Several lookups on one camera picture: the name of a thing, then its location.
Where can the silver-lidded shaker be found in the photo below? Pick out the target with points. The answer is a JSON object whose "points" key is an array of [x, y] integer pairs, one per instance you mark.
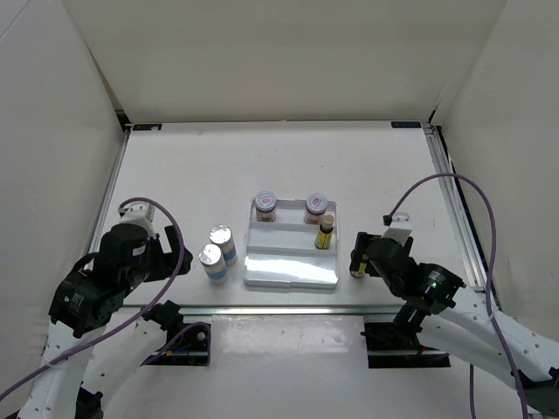
{"points": [[212, 260], [221, 236]]}

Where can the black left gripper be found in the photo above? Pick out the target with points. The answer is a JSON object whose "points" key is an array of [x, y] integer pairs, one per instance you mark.
{"points": [[168, 262]]}

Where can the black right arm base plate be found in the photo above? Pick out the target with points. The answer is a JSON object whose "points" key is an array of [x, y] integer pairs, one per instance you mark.
{"points": [[387, 351]]}

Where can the aluminium front rail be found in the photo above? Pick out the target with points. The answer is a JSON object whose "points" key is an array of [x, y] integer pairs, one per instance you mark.
{"points": [[245, 310]]}

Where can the blue label right corner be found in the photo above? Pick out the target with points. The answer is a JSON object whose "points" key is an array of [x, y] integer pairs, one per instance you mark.
{"points": [[405, 124]]}

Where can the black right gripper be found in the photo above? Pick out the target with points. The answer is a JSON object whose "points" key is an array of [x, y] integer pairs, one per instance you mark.
{"points": [[362, 238]]}

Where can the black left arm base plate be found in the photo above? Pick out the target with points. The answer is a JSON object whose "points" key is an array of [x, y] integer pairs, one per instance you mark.
{"points": [[189, 347]]}

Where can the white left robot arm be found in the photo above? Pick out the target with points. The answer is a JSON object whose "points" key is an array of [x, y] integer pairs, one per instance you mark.
{"points": [[84, 302]]}

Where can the yellow sauce bottle front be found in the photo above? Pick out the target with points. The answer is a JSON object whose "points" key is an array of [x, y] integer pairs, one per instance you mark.
{"points": [[357, 272]]}

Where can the blue label corner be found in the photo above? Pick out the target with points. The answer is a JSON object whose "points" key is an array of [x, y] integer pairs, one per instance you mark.
{"points": [[405, 124], [147, 127]]}

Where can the silver-lidded shaker front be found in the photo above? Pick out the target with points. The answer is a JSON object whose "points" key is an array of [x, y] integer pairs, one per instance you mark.
{"points": [[212, 260]]}

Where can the blue label left corner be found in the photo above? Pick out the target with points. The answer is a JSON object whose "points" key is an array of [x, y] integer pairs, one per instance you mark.
{"points": [[147, 127]]}

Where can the yellow sauce bottle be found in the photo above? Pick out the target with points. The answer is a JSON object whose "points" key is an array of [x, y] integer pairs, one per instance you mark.
{"points": [[325, 232], [357, 272]]}

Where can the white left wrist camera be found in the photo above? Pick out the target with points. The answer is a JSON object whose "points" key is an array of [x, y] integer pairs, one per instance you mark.
{"points": [[141, 214]]}

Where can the white compartment tray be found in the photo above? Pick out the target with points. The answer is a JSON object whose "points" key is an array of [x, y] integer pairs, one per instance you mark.
{"points": [[282, 253]]}

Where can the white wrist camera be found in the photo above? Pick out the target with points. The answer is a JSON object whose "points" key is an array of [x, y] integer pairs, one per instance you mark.
{"points": [[141, 214], [398, 227]]}

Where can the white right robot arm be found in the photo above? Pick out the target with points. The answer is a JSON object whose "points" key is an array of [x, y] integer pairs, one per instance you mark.
{"points": [[442, 312]]}

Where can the yellow sauce bottle back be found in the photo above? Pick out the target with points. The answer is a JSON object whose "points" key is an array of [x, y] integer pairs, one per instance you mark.
{"points": [[325, 232]]}

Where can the silver-lidded shaker back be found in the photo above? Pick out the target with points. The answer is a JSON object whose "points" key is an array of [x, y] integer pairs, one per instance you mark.
{"points": [[221, 236]]}

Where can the red-lidded jar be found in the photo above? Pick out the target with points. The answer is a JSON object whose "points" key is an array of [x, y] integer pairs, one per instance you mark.
{"points": [[265, 203], [315, 208]]}

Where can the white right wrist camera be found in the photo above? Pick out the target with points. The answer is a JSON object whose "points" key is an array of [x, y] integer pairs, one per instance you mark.
{"points": [[398, 227]]}

